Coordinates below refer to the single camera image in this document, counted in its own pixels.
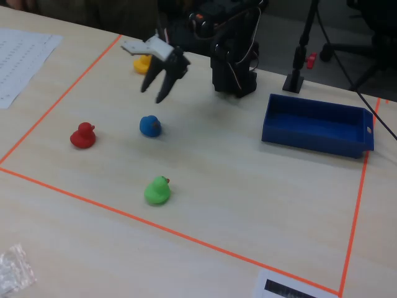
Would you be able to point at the orange tape strip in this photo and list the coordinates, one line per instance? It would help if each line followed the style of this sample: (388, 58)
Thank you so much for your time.
(173, 232)
(59, 99)
(356, 201)

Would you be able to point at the clear plastic bag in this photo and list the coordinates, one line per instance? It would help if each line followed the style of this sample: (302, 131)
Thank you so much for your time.
(14, 270)

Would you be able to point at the red rubber duck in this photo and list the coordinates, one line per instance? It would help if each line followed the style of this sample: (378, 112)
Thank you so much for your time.
(82, 136)

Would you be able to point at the black camera stand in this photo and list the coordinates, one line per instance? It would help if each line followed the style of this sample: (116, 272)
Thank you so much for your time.
(296, 68)

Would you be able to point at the printed white paper sheet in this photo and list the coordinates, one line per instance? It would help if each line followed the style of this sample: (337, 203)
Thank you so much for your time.
(18, 62)

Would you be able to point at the blue rubber duck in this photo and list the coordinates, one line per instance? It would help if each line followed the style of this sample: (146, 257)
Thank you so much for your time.
(150, 125)

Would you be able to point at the red clamp knob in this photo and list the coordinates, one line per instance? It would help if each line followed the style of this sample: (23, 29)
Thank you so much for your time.
(311, 60)

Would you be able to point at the blue plastic box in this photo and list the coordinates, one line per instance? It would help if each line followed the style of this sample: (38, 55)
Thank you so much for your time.
(313, 130)

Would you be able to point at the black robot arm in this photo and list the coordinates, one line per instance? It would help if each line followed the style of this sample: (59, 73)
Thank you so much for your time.
(231, 65)

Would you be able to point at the white label with barcode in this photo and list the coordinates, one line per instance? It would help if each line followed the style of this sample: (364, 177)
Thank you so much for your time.
(288, 287)

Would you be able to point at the black office chair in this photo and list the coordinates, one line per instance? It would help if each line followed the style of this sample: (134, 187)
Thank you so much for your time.
(366, 34)

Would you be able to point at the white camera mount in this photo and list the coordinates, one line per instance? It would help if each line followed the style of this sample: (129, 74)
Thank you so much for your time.
(149, 47)

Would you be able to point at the green rubber duck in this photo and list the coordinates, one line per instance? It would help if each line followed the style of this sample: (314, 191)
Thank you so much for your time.
(157, 191)

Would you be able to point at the yellow rubber duck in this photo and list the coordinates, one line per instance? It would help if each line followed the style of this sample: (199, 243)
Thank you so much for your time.
(141, 65)

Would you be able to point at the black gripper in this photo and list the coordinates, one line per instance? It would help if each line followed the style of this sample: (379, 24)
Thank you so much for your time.
(172, 69)

